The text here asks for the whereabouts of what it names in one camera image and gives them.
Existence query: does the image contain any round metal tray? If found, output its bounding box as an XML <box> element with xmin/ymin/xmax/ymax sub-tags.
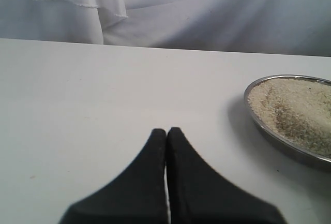
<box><xmin>244</xmin><ymin>74</ymin><xmax>330</xmax><ymax>172</ymax></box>

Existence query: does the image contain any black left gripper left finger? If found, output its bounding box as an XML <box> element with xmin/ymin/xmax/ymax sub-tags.
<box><xmin>60</xmin><ymin>129</ymin><xmax>168</xmax><ymax>223</ymax></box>

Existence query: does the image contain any rice heap in tray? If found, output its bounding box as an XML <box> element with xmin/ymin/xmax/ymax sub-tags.
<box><xmin>248</xmin><ymin>78</ymin><xmax>330</xmax><ymax>157</ymax></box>

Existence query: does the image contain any white cloth backdrop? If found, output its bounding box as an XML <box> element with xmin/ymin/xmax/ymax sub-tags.
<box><xmin>1</xmin><ymin>0</ymin><xmax>330</xmax><ymax>56</ymax></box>

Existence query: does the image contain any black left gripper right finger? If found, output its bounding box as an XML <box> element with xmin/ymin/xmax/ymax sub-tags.
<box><xmin>166</xmin><ymin>127</ymin><xmax>286</xmax><ymax>223</ymax></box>

